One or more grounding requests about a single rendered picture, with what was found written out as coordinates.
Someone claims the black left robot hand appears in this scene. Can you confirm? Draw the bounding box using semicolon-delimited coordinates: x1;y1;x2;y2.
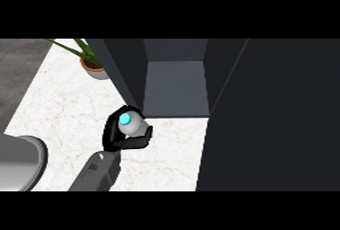
101;105;154;152

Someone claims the clear bottle with blue cap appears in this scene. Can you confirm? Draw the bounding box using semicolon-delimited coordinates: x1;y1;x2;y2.
116;111;150;138

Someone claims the dark grey cabinet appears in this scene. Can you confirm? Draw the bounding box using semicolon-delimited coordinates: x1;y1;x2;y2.
85;39;250;119

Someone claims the dark grey cabinet door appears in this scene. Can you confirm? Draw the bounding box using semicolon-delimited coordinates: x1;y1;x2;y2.
195;39;340;192

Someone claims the grey sink basin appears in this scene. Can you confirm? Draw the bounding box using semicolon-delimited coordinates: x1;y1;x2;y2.
0;133;49;192

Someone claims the potted green plant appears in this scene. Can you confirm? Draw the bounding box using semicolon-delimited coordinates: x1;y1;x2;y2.
45;39;111;81

